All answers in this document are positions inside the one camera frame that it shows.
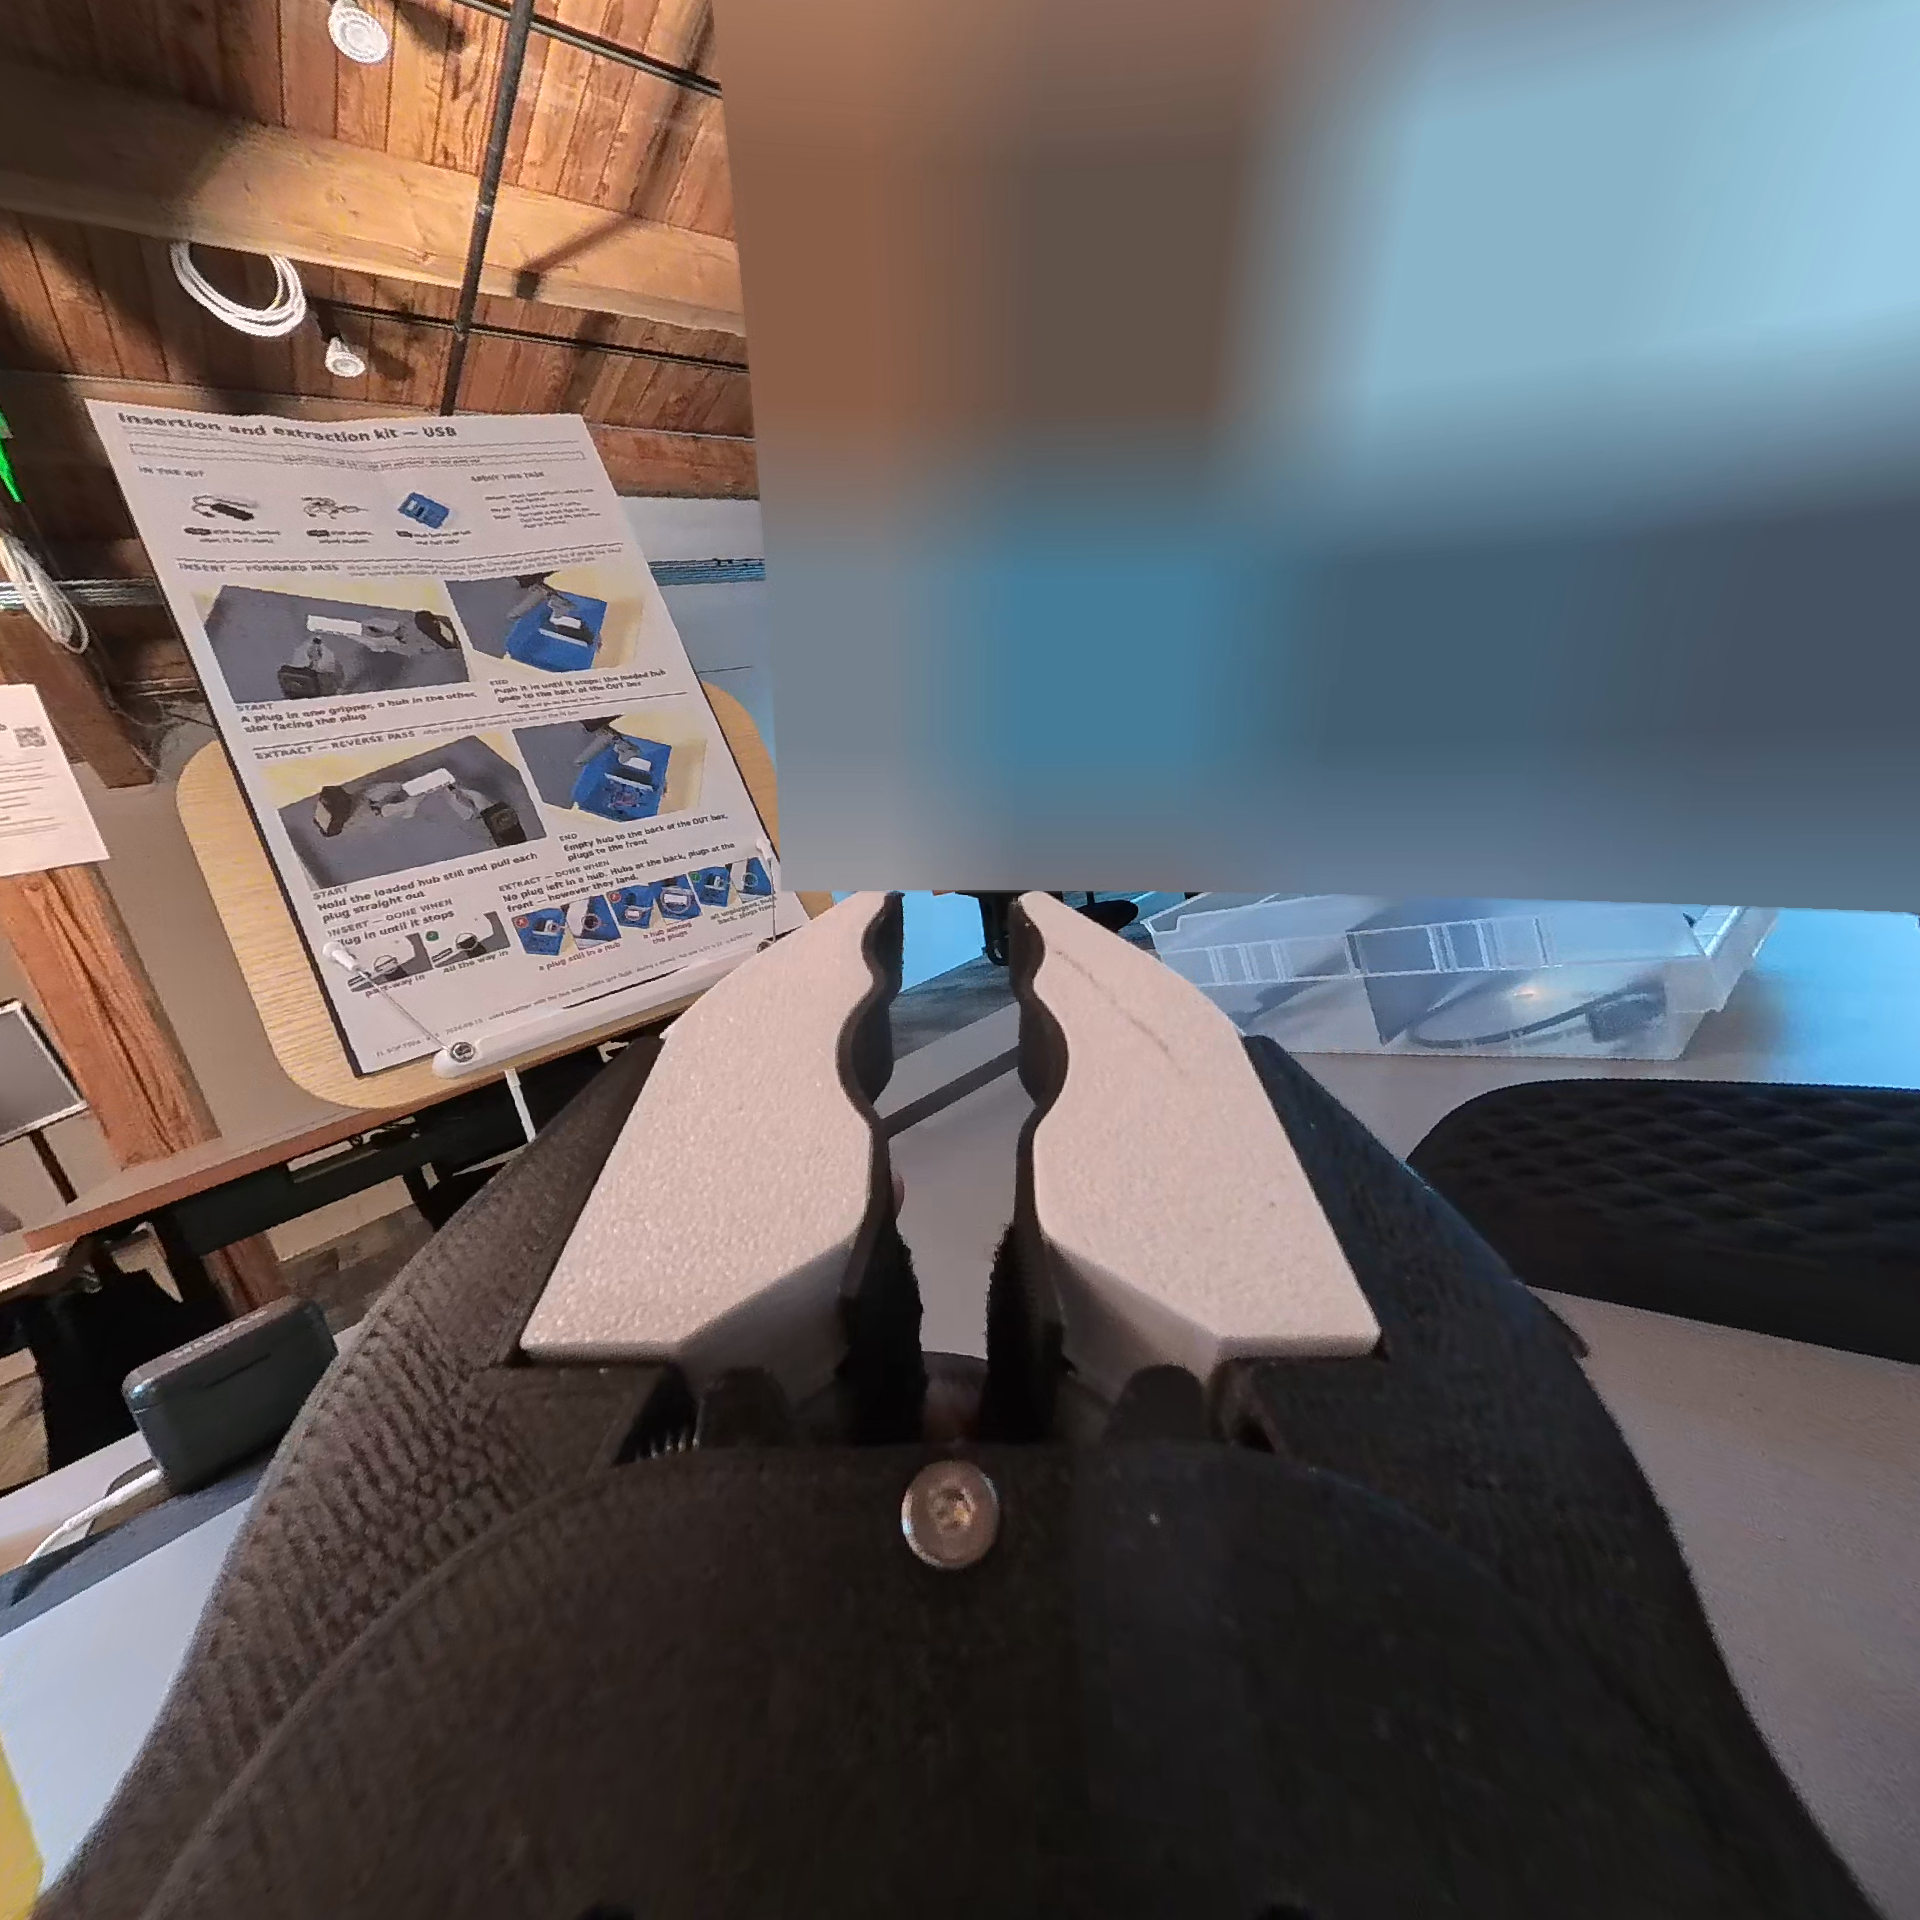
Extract black textured mat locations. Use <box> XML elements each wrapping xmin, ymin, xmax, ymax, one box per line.
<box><xmin>1407</xmin><ymin>1076</ymin><xmax>1920</xmax><ymax>1363</ymax></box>

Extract instruction poster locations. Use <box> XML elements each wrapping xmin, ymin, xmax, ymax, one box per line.
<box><xmin>83</xmin><ymin>396</ymin><xmax>814</xmax><ymax>1076</ymax></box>

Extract white charging cable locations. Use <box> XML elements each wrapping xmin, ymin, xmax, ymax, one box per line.
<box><xmin>24</xmin><ymin>1464</ymin><xmax>167</xmax><ymax>1571</ymax></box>

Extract clear plastic bin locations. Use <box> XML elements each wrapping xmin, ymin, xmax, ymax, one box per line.
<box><xmin>1142</xmin><ymin>890</ymin><xmax>1782</xmax><ymax>1064</ymax></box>

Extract white hanging cables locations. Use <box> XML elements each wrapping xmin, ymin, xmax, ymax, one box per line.
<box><xmin>0</xmin><ymin>533</ymin><xmax>89</xmax><ymax>651</ymax></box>

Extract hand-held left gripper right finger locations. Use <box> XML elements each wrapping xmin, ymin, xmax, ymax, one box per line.
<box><xmin>1007</xmin><ymin>888</ymin><xmax>1386</xmax><ymax>1377</ymax></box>

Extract small grey framed screen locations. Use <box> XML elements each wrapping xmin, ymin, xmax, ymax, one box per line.
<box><xmin>0</xmin><ymin>1002</ymin><xmax>91</xmax><ymax>1146</ymax></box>

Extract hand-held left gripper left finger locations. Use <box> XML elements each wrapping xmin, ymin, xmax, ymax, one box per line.
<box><xmin>514</xmin><ymin>888</ymin><xmax>909</xmax><ymax>1377</ymax></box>

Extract white paper note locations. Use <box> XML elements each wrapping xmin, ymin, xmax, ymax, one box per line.
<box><xmin>0</xmin><ymin>682</ymin><xmax>116</xmax><ymax>881</ymax></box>

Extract dark grey small case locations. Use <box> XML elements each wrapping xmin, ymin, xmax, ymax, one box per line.
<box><xmin>124</xmin><ymin>1293</ymin><xmax>342</xmax><ymax>1494</ymax></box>

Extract white cable coil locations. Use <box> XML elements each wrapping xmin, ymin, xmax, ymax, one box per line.
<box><xmin>167</xmin><ymin>237</ymin><xmax>315</xmax><ymax>338</ymax></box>

